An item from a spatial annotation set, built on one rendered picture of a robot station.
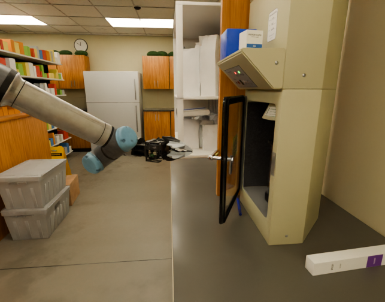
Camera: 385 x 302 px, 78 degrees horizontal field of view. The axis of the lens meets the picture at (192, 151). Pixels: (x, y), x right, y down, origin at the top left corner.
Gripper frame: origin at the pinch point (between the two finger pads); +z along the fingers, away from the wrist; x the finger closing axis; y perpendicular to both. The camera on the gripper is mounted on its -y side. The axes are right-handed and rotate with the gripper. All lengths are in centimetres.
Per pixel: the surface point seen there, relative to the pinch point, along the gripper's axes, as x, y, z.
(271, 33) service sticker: 36.3, -2.0, 24.6
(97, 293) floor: -120, -30, -84
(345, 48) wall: 37, -46, 51
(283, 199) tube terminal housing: -10.7, 5.4, 32.1
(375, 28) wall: 42, -33, 57
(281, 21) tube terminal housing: 38.0, 3.3, 27.3
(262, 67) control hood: 26.2, 9.5, 23.9
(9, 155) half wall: -45, -77, -232
